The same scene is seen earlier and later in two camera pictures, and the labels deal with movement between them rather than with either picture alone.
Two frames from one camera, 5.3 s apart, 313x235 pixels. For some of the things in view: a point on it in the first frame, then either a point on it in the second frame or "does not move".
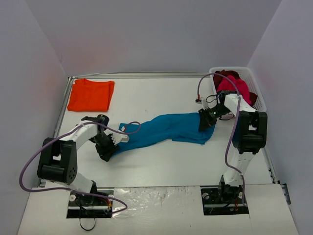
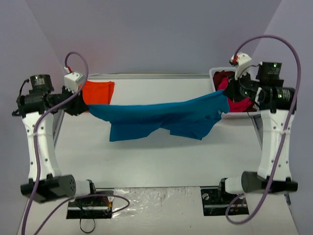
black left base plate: x=98 y=204 does not move
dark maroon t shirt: x=217 y=79 does not move
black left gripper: x=103 y=146 -> x=73 y=103
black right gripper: x=208 y=117 -> x=236 y=89
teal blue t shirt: x=182 y=128 -> x=191 y=119
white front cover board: x=166 y=210 does not move
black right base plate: x=227 y=199 does not move
